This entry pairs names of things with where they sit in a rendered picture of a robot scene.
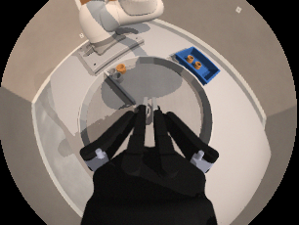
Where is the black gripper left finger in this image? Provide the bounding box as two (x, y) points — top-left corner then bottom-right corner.
(79, 97), (148, 178)

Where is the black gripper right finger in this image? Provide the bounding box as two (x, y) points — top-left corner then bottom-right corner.
(151, 97), (219, 179)

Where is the bronze bushing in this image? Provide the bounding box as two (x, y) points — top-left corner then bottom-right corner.
(116, 64), (126, 74)
(187, 56), (193, 64)
(194, 62), (201, 69)

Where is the blue plastic crate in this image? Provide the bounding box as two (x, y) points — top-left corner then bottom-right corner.
(173, 46), (220, 87)

